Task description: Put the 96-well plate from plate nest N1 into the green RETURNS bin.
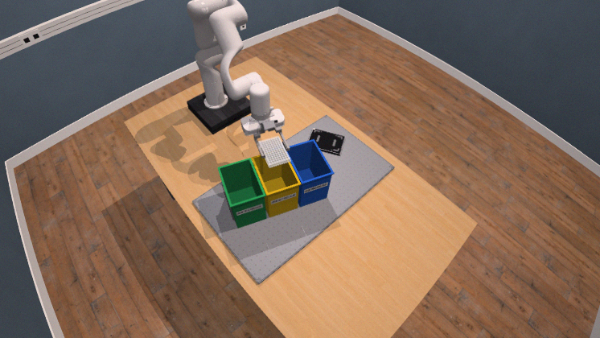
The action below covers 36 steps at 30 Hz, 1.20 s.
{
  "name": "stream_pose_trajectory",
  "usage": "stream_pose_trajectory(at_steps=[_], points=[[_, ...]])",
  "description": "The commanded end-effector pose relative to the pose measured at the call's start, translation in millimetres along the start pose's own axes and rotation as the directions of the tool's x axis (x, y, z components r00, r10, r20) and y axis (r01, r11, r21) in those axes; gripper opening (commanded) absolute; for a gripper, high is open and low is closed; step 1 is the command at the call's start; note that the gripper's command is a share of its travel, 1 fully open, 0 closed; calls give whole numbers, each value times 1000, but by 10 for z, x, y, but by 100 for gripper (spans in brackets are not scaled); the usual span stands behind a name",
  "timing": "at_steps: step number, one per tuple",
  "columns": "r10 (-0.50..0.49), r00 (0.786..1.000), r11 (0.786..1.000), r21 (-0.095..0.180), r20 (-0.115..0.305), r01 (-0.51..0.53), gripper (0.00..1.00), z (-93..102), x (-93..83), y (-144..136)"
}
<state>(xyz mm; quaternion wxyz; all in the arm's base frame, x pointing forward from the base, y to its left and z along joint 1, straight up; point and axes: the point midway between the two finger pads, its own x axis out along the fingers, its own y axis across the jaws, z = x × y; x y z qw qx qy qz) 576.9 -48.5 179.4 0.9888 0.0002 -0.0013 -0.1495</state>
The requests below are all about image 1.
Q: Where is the blue bin with label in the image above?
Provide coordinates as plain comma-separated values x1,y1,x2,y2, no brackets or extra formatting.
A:
287,139,334,207

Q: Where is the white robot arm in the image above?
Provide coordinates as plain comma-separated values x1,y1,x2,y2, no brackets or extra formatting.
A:
187,0,278,130

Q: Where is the yellow recycle bin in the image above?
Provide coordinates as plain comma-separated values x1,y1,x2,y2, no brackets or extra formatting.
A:
251,155,302,217

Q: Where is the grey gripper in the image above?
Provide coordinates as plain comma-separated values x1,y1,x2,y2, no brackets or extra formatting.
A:
240,109,290,158

